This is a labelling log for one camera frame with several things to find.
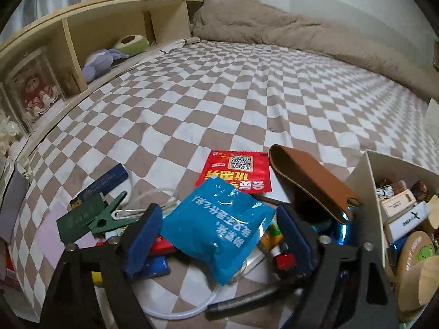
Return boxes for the blue foil snack packet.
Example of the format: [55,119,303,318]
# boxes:
[161,177,275,285]

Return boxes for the white ring light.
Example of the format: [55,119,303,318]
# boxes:
[133,280,223,322]

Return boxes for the white cardboard clutter box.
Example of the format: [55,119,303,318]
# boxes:
[347,151,438,328]

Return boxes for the green clothes peg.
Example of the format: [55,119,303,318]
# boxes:
[89,191,138,235]

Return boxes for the brown leather pouch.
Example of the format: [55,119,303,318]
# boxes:
[269,144,361,224]

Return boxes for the dark green card box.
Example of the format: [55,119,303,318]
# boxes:
[57,193,106,245]

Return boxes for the navy blue long box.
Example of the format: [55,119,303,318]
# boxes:
[70,163,129,210]

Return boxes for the red QR code packet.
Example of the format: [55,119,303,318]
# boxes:
[195,150,272,194]

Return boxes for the pink notepad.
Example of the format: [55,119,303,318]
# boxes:
[33,200,101,270]

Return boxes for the checkered bed sheet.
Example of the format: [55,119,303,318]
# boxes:
[10,42,438,312]

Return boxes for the purple plush toy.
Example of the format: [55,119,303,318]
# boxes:
[82,48,130,84]

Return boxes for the framed doll display case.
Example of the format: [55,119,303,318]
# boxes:
[6,47,66,132]

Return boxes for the green avocado plush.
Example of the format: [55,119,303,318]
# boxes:
[114,35,150,56]

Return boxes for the wooden headboard shelf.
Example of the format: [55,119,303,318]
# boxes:
[1,0,204,160]

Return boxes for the beige rumpled duvet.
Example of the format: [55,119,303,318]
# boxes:
[193,0,438,101]

